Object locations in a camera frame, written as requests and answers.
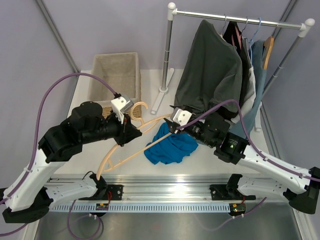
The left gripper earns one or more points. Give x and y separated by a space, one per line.
127 132

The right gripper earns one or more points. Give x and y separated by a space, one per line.
171 126

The bright blue t shirt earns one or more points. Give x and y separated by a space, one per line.
172 149

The light wooden hanger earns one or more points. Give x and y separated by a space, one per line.
119 155

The dark grey t shirt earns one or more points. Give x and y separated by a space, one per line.
213 72

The white plastic hanger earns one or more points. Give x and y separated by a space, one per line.
224 26

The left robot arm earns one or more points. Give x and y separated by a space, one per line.
85 125

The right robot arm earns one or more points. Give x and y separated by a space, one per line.
297 186

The pink hanger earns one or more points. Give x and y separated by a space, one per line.
236 37

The black t shirt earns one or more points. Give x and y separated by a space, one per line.
227 36

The steel blue t shirt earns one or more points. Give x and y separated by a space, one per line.
260 77

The brown wooden hanger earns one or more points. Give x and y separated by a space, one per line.
268 47

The wicker laundry basket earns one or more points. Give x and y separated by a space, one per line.
119 70

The metal clothes rack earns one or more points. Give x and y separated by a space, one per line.
173 11

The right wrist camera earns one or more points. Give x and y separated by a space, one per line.
180 116

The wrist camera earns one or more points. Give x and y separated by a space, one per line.
120 105
180 116

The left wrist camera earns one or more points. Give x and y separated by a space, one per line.
120 105

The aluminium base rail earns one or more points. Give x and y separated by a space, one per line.
159 189

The slotted cable duct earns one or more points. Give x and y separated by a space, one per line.
121 207

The blue wire hanger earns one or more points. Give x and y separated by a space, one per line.
251 41

